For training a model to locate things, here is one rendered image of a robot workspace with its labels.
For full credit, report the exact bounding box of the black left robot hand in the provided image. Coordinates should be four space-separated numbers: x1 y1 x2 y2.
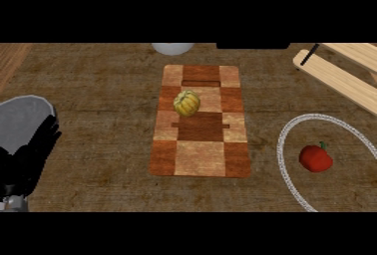
0 114 64 201

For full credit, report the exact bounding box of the brown checkered placemat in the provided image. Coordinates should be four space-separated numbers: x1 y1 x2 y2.
148 64 253 179

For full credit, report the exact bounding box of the yellow striped can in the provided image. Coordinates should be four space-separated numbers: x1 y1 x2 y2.
173 90 201 118

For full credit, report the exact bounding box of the pale wooden tiered shelf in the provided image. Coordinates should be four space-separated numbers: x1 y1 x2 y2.
292 42 377 117

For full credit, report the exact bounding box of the grey round dish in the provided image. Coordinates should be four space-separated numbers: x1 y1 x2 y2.
0 95 57 156

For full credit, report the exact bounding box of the white round vessel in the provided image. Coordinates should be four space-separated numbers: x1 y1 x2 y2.
151 42 196 57

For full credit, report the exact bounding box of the clear plate with white rim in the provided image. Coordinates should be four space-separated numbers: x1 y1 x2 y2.
275 113 377 213

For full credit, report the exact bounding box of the black appliance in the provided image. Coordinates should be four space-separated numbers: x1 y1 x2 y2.
215 42 292 51

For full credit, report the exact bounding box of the red bell pepper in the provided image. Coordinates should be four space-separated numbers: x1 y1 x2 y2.
298 141 336 173

